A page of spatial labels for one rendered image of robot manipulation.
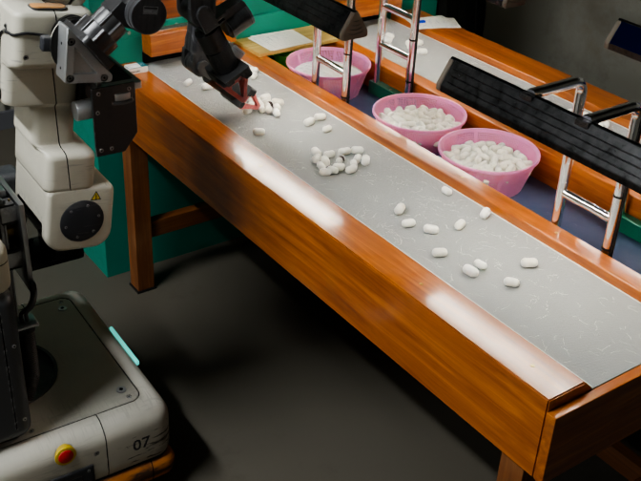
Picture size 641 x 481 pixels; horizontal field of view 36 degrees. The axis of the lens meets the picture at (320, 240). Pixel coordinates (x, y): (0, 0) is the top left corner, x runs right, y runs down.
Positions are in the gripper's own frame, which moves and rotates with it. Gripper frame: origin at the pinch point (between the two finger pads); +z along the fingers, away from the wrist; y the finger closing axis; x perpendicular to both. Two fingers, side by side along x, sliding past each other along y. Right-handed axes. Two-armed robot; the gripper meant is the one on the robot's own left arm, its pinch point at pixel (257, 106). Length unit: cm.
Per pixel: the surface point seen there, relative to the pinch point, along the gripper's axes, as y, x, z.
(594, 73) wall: 36, -96, 169
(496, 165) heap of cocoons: -59, -23, 29
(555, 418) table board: -137, 16, -16
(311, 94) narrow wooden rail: -1.3, -11.8, 13.1
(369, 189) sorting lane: -53, 1, 1
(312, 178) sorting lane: -41.5, 7.2, -5.7
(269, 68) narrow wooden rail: 21.8, -11.9, 13.0
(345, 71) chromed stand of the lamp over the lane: -9.0, -22.5, 11.9
